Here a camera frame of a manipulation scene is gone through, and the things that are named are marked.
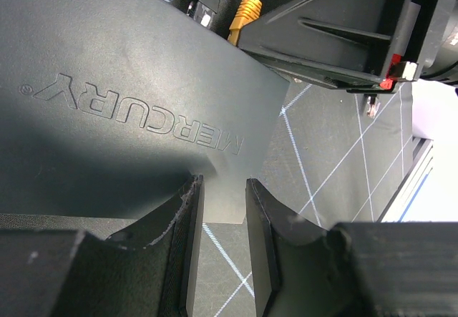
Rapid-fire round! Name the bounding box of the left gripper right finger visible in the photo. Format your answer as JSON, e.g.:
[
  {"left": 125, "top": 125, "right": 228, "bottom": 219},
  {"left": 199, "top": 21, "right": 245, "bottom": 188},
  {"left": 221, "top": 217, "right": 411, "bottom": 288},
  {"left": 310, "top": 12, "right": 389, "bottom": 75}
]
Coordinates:
[{"left": 245, "top": 178, "right": 457, "bottom": 316}]

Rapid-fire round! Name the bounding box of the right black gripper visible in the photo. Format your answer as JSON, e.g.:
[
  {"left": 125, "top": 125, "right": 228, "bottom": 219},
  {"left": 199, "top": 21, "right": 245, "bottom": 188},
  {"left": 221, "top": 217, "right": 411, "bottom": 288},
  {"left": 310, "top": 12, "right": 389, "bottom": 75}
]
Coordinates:
[{"left": 238, "top": 0, "right": 457, "bottom": 92}]

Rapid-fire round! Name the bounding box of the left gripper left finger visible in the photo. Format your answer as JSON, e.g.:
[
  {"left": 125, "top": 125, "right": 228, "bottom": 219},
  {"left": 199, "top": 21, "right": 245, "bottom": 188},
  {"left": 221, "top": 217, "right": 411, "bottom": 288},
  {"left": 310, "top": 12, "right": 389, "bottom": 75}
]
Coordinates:
[{"left": 1, "top": 175, "right": 205, "bottom": 316}]

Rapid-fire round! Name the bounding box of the yellow ethernet cable long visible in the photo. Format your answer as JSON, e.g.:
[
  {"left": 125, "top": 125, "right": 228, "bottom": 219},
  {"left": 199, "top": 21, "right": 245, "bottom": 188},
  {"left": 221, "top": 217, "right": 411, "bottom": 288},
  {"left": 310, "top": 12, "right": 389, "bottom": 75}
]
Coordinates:
[{"left": 228, "top": 0, "right": 262, "bottom": 46}]

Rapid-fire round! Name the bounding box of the black network switch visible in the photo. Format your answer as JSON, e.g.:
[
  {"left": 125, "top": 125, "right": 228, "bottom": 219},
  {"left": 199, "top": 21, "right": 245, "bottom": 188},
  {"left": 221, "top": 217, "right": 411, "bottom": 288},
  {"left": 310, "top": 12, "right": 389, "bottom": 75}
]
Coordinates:
[{"left": 1, "top": 0, "right": 288, "bottom": 224}]

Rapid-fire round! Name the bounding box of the yellow ethernet cable short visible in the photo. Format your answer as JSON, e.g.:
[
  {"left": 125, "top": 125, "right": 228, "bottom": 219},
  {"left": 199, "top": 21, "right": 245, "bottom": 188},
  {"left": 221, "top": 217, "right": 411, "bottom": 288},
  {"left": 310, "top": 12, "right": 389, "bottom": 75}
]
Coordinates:
[{"left": 365, "top": 94, "right": 380, "bottom": 119}]

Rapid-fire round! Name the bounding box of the aluminium frame rail front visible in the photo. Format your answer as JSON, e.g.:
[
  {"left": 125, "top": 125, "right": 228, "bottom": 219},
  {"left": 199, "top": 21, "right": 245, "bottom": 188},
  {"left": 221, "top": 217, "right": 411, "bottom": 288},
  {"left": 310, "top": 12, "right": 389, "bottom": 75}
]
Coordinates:
[{"left": 378, "top": 137, "right": 434, "bottom": 223}]

